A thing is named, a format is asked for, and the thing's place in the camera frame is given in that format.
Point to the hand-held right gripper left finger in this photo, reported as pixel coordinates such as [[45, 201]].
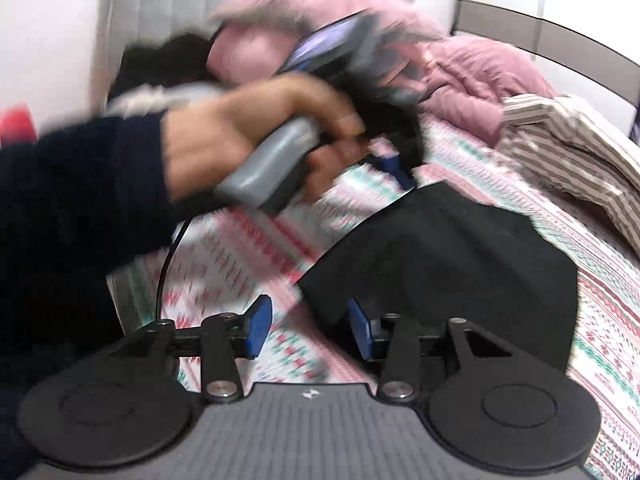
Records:
[[260, 327]]

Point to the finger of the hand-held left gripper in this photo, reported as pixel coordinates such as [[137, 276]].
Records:
[[395, 170]]

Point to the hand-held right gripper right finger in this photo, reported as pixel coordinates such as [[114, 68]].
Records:
[[359, 330]]

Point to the black pants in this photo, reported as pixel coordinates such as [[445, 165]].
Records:
[[450, 260]]

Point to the person's left forearm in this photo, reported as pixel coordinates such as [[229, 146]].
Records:
[[75, 220]]

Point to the person's left hand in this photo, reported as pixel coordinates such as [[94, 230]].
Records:
[[225, 130]]

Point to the pink quilt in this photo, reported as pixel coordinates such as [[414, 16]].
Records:
[[465, 75]]

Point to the grey fluffy cloth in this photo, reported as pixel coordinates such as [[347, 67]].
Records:
[[150, 100]]

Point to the dark cloth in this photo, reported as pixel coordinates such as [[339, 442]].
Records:
[[160, 62]]

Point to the striped beige cloth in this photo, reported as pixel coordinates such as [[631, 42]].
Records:
[[575, 145]]

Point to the patterned bed sheet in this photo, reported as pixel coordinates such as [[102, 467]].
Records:
[[575, 285]]

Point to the red object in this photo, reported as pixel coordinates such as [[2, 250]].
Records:
[[17, 125]]

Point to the grey wall panel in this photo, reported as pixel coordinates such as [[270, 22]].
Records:
[[550, 45]]

